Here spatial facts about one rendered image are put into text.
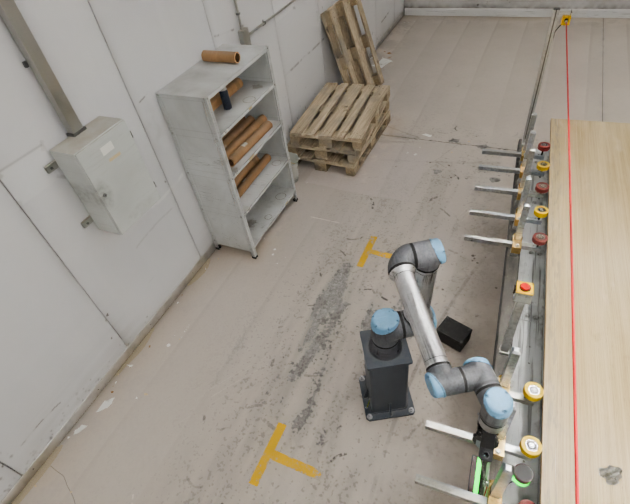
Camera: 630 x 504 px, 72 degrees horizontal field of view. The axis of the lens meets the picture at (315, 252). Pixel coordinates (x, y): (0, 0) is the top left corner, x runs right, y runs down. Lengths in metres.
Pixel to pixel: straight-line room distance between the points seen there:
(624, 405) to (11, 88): 3.22
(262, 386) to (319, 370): 0.42
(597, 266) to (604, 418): 0.88
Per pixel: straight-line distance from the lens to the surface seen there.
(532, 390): 2.22
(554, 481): 2.09
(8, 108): 2.83
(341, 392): 3.14
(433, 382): 1.62
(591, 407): 2.27
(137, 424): 3.45
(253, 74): 4.03
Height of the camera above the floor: 2.79
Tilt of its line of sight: 45 degrees down
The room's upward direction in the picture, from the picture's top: 10 degrees counter-clockwise
